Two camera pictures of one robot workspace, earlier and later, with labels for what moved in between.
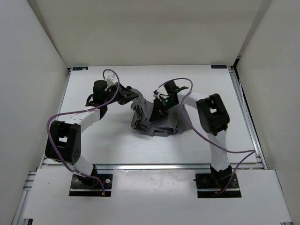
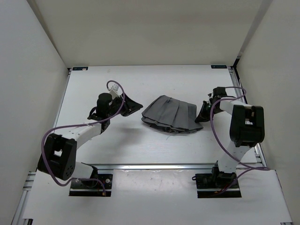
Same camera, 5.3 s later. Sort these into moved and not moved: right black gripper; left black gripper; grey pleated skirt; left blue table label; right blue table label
Moved: right black gripper; grey pleated skirt; left black gripper
Not moved: right blue table label; left blue table label
